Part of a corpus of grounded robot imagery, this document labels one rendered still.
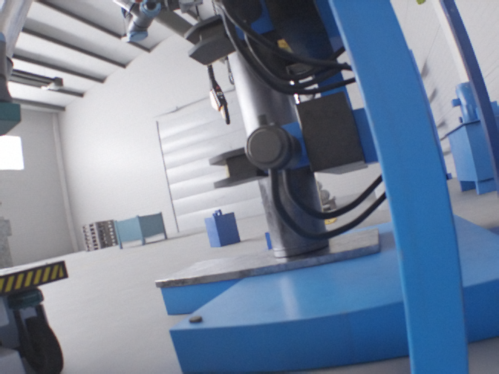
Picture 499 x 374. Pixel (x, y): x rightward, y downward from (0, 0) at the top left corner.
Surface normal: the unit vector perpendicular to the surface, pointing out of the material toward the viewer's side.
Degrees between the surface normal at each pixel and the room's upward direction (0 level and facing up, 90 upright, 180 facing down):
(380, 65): 90
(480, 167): 90
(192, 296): 90
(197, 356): 90
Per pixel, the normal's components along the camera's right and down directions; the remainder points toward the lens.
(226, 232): 0.47, -0.14
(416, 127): -0.34, 0.04
